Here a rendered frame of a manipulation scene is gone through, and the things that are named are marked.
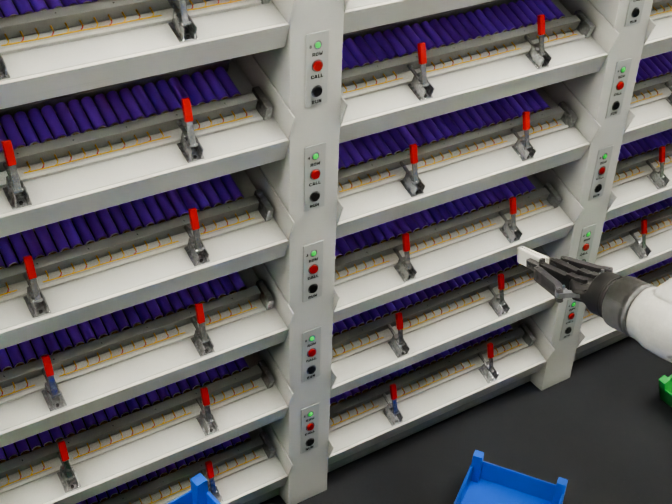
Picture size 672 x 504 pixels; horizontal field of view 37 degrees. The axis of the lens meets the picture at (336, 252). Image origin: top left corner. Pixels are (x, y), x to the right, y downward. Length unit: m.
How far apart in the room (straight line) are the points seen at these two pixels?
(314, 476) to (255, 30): 1.01
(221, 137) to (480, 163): 0.57
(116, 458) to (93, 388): 0.19
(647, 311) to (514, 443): 0.81
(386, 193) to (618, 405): 0.93
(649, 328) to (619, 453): 0.82
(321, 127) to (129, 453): 0.69
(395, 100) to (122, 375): 0.65
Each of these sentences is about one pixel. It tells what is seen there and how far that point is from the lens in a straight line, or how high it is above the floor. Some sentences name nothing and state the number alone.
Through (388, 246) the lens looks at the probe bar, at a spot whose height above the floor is 0.53.
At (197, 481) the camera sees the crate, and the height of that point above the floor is 0.48.
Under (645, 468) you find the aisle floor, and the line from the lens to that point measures 2.34.
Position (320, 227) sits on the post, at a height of 0.68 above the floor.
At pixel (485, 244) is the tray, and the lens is 2.04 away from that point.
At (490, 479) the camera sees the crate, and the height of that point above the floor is 0.01.
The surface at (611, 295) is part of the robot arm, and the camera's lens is 1.63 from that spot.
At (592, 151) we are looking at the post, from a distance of 2.09.
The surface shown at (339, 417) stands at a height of 0.12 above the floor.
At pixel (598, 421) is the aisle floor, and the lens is 2.42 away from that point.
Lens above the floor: 1.63
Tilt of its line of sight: 35 degrees down
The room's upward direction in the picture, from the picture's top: 2 degrees clockwise
